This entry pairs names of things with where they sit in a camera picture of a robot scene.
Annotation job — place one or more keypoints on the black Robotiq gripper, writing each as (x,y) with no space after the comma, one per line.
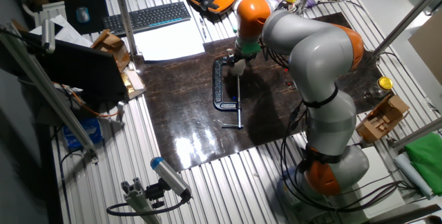
(241,55)

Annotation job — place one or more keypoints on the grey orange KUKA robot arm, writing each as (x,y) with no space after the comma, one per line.
(321,58)

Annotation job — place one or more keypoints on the white translucent plastic jar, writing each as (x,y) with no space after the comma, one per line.
(237,70)

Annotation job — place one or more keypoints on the black C-clamp with steel screw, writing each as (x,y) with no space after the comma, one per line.
(217,85)

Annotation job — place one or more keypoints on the glass jar with yellow lid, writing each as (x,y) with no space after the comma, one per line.
(384,83)

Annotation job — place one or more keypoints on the green flange adapter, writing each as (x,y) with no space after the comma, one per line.
(251,47)

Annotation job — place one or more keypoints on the white round object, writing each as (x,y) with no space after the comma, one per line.
(236,4)

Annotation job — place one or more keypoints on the large white paper sheet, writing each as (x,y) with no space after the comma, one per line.
(169,42)

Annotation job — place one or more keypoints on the dark brown marble pattern mat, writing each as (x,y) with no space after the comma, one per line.
(179,113)

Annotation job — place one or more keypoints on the black computer keyboard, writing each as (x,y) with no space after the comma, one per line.
(148,17)

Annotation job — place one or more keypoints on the gold foil box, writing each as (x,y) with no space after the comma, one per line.
(133,84)

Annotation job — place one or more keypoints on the brown wooden box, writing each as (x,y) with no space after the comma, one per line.
(110,44)

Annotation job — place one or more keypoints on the black flat monitor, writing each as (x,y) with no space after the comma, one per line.
(79,68)

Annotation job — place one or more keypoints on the grey computer mouse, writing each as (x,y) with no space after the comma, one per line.
(83,15)

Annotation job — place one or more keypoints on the stack of white papers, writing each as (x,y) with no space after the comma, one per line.
(70,35)

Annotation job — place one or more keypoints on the black mouse pad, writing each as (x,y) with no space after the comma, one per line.
(70,23)

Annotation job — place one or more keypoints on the blue plastic packet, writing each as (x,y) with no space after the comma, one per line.
(83,132)

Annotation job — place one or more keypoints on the short aluminium profile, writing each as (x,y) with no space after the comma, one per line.
(138,200)

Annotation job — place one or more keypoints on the white base board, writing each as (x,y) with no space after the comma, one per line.
(380,168)

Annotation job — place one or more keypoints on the brown cardboard sheet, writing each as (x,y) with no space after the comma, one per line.
(428,51)

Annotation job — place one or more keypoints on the silver bar webcam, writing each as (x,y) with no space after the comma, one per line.
(48,35)

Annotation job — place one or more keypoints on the white paper roll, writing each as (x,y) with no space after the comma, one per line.
(412,174)

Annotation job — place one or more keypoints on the green cloth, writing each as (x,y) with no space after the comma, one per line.
(426,158)

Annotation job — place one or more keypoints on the silver camera with blue end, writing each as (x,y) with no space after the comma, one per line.
(169,175)

